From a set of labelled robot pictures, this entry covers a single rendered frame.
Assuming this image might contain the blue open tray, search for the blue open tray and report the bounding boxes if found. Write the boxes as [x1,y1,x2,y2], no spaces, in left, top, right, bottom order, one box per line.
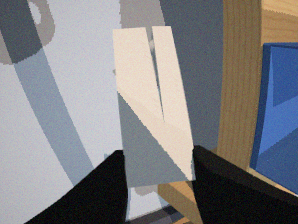
[249,42,298,195]

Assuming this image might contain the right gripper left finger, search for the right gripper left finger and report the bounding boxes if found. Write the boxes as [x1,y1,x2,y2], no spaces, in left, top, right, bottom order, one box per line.
[24,150,128,224]

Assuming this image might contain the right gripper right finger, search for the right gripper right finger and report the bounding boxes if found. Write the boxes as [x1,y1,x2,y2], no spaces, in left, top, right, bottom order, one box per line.
[191,145,298,224]

